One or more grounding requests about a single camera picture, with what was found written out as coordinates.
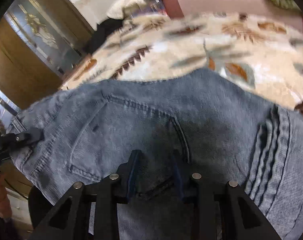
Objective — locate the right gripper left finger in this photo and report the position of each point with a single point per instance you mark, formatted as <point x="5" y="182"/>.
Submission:
<point x="70" y="217"/>

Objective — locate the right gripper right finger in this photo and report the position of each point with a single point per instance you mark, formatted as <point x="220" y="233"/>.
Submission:
<point x="218" y="210"/>

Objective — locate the blue denim jeans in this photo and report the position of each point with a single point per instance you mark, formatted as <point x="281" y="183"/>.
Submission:
<point x="224" y="132"/>

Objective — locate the person left hand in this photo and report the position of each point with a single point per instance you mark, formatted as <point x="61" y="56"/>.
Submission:
<point x="5" y="207"/>

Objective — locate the wooden glass door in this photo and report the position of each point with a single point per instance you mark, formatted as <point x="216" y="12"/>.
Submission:
<point x="41" y="42"/>

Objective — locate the black cloth bundle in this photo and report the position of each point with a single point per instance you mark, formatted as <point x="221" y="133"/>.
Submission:
<point x="103" y="30"/>

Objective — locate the leaf print cream blanket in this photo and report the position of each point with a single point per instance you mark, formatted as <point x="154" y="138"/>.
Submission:
<point x="261" y="55"/>

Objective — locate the cream small cushion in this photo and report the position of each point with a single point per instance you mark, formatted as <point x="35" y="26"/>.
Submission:
<point x="123" y="9"/>

